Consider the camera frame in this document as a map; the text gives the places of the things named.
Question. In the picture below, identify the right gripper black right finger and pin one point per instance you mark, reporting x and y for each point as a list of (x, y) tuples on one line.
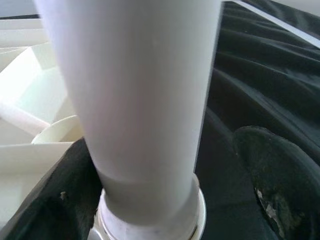
[(285, 180)]

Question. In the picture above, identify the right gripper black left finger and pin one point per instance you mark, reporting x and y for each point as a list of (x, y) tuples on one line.
[(57, 200)]

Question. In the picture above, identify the white plastic children table top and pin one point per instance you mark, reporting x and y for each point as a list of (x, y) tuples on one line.
[(32, 82)]

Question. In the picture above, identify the white plastic table leg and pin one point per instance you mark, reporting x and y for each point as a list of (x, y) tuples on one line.
[(140, 100)]

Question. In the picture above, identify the black plastic table cover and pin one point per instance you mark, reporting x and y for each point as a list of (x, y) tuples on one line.
[(262, 87)]

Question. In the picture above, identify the white tape strip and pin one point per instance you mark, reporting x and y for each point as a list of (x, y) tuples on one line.
[(280, 23)]

